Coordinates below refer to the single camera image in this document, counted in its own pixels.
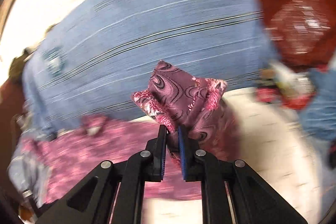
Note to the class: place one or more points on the blue denim garment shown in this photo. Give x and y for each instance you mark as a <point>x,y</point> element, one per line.
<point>318,117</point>

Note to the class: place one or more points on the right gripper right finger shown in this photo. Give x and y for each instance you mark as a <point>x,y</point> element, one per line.
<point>191,169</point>

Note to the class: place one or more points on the dark olive cloth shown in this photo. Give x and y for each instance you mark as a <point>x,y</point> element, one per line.
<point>18,64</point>

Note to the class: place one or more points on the purple floral shirt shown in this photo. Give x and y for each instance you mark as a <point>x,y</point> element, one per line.
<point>173,98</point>

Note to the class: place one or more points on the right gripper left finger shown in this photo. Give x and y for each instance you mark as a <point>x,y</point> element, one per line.
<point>157,147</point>

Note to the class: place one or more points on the shiny red plastic bag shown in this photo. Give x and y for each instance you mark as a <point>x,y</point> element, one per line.
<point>302,31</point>

